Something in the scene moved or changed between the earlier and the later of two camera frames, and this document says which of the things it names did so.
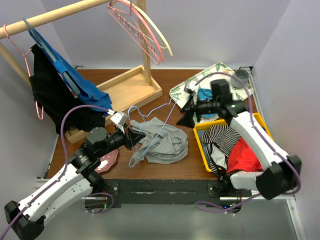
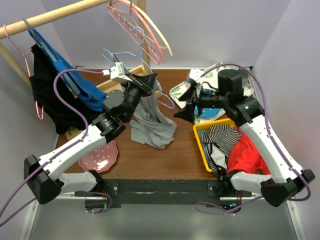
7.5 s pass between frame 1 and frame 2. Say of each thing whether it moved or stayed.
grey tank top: moved
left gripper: moved
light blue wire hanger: moved
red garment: stayed
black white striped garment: stayed
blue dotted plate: stayed
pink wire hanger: stayed
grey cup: stayed
